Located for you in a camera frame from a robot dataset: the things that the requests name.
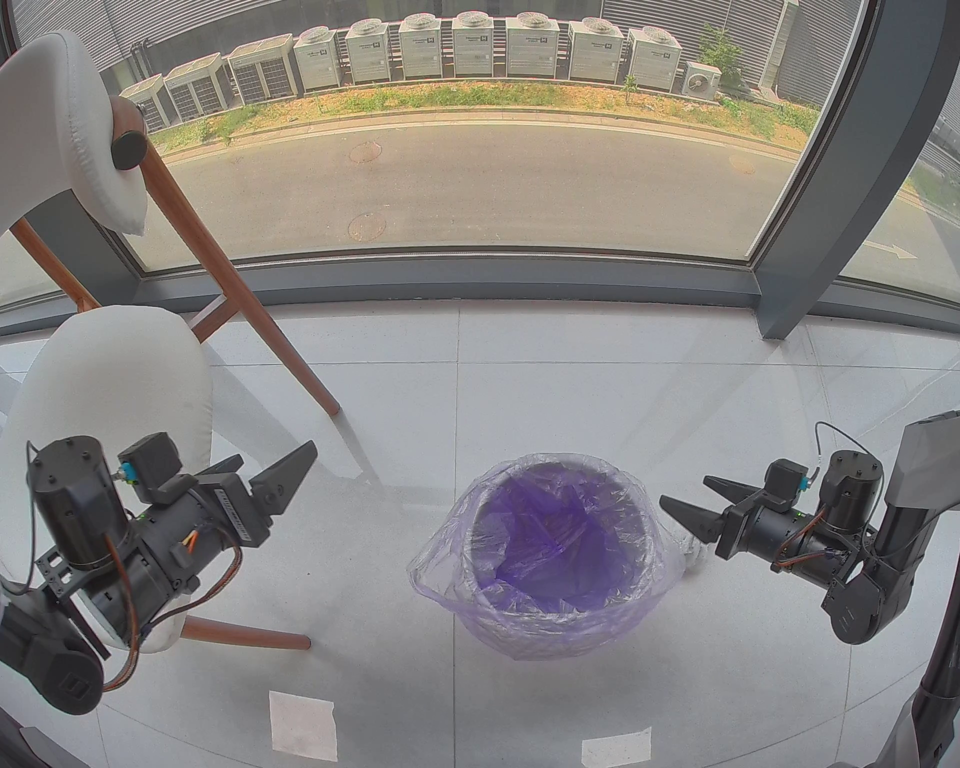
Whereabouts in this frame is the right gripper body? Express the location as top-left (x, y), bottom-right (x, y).
top-left (716, 486), bottom-right (824, 577)

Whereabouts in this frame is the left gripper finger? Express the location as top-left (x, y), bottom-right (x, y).
top-left (257, 489), bottom-right (297, 532)
top-left (249, 440), bottom-right (318, 504)

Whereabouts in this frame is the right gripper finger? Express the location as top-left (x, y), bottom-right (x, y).
top-left (702, 473), bottom-right (765, 513)
top-left (658, 495), bottom-right (726, 546)

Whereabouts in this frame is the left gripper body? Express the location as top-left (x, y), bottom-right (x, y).
top-left (141, 469), bottom-right (274, 599)

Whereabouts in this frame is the purple plastic bag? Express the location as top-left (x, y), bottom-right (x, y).
top-left (406, 451), bottom-right (688, 663)

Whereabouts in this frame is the white trash bin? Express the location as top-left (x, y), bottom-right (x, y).
top-left (459, 459), bottom-right (663, 660)

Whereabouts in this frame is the crumpled white paper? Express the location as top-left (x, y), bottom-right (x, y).
top-left (675, 528), bottom-right (714, 579)

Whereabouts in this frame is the white cushioned wooden chair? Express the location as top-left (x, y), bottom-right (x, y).
top-left (0, 30), bottom-right (342, 654)

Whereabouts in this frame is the window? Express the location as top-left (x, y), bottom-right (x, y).
top-left (0, 0), bottom-right (960, 342)

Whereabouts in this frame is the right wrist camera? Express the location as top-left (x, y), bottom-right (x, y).
top-left (762, 459), bottom-right (813, 515)

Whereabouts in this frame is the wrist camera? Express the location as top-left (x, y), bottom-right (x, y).
top-left (116, 432), bottom-right (204, 505)
top-left (762, 459), bottom-right (813, 515)

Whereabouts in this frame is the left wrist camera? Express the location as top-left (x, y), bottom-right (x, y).
top-left (116, 432), bottom-right (204, 505)

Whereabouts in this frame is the black cable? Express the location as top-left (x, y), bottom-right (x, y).
top-left (814, 420), bottom-right (854, 468)

